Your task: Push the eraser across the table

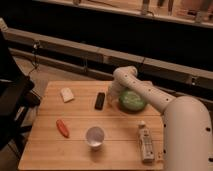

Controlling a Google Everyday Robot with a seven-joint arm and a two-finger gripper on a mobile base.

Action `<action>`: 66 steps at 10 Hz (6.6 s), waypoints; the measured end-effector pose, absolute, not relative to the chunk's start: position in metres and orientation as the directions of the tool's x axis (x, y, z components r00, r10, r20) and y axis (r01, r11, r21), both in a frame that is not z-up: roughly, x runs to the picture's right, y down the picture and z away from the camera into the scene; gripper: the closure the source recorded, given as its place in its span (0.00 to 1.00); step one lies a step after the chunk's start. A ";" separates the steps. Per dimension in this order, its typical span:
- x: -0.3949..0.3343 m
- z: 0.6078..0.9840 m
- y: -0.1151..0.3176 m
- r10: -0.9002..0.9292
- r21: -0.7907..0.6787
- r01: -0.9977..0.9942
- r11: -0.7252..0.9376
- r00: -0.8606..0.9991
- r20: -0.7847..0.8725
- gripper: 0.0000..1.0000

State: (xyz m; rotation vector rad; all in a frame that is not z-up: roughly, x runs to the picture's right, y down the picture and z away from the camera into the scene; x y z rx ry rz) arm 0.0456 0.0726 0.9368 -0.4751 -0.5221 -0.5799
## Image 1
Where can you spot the green bowl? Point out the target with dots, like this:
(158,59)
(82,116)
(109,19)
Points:
(131,101)

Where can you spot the orange carrot toy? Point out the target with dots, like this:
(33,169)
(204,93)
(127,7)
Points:
(62,128)

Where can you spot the black office chair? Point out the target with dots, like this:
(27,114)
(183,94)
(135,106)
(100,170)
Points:
(15,98)

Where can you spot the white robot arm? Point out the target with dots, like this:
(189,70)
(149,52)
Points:
(188,132)

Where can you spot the white sponge block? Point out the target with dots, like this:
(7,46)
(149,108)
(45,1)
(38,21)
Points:
(66,94)

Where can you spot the clear plastic cup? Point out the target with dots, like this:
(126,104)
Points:
(95,137)

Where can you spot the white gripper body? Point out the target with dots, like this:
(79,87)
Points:
(114,90)

